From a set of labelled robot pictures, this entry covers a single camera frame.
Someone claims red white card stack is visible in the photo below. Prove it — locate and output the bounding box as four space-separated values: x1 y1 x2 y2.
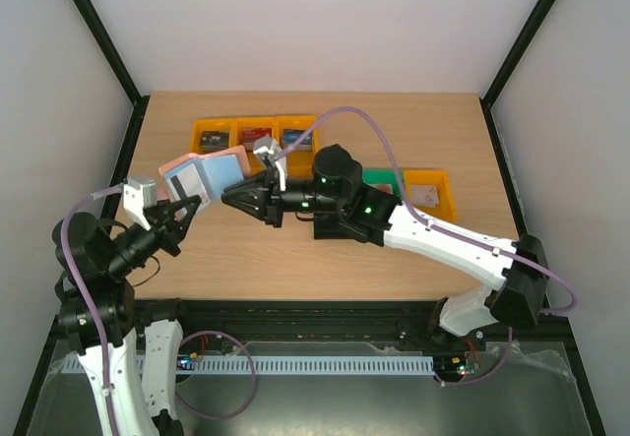
378 184 393 194

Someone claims yellow bin middle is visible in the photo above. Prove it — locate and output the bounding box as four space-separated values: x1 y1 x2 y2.
233 116 278 173

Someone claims black card stack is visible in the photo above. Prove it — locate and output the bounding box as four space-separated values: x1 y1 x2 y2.
200 131 229 153

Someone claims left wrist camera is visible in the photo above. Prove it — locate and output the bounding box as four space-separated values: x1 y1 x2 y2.
122 176 158 230

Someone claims blue card stack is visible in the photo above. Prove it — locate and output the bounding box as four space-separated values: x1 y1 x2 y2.
281 129 313 152

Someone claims green bin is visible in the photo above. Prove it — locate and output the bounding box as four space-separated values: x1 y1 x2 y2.
362 169 402 198

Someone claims yellow bin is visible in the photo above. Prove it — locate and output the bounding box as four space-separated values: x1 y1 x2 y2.
276 115 319 178
403 169 458 223
190 118 236 154
233 116 278 173

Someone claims black bin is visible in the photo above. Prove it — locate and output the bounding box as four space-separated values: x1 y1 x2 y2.
313 213 371 243

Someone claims left black frame post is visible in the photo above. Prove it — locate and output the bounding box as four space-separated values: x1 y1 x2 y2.
51 0 149 107

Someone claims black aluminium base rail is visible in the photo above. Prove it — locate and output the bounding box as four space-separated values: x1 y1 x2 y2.
51 298 577 353

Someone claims yellow bin left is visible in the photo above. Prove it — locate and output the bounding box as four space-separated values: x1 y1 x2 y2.
190 118 236 154

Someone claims white slotted cable duct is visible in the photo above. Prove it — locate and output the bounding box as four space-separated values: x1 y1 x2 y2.
51 352 435 376

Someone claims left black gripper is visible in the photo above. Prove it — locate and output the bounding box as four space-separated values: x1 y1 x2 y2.
105 193 201 276

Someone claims right black frame post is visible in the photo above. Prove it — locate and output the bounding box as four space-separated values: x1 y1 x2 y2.
480 0 580 107

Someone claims yellow bin far right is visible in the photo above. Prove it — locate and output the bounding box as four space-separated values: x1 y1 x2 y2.
403 169 458 223

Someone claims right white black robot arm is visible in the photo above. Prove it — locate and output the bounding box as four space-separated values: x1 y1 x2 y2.
221 145 548 349

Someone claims black frame post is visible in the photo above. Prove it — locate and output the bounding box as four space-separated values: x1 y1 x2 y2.
480 0 580 107
51 0 149 107

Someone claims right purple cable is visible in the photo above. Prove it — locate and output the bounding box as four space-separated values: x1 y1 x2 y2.
278 105 577 389

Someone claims pink card in bin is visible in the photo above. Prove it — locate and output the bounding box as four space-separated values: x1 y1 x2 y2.
409 184 440 208

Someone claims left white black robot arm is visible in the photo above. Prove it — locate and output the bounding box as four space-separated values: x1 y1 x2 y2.
52 196 201 435

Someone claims pink card holder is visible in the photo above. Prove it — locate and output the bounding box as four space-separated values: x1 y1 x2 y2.
158 146 251 204

